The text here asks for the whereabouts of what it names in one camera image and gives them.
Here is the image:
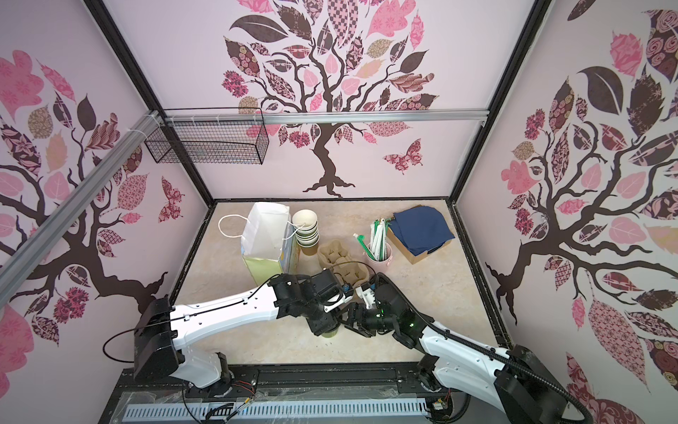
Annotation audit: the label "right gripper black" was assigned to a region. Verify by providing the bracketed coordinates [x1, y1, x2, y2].
[334, 303, 399, 335]

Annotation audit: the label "green paper cup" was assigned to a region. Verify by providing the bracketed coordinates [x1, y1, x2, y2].
[321, 326, 340, 338]

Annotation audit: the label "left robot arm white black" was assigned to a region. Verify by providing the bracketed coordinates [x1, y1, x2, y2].
[132, 270, 354, 389]

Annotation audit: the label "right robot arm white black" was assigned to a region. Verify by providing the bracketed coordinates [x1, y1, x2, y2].
[340, 273, 594, 423]

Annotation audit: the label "brown pulp cup carrier stack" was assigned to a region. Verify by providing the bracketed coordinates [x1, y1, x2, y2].
[317, 240, 370, 287]

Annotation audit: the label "cardboard box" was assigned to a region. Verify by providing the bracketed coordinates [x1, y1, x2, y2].
[386, 227, 456, 265]

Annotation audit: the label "pink bucket straw holder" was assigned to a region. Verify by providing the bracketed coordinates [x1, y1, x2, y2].
[363, 243, 393, 274]

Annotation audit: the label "green wrapped straw leaning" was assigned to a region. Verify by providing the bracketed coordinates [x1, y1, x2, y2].
[353, 233, 376, 261]

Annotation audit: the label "stack of paper cups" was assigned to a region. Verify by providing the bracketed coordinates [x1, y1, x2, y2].
[292, 210, 320, 256]

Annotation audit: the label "dark blue napkins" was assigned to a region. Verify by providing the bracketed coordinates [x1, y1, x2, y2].
[388, 206, 455, 256]

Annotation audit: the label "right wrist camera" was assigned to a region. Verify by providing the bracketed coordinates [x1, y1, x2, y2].
[356, 286, 376, 309]

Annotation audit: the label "paper gift bag with handles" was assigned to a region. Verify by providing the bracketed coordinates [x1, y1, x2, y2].
[217, 201, 299, 284]

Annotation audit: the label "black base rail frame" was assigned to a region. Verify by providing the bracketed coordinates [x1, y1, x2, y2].
[97, 359, 557, 424]

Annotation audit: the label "white slotted cable duct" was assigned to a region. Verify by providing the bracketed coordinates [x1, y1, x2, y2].
[119, 399, 429, 423]

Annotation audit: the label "black wire basket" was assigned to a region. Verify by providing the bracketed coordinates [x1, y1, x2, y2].
[145, 106, 269, 165]

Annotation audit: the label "aluminium rail left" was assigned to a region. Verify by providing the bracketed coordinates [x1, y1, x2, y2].
[1, 111, 162, 305]

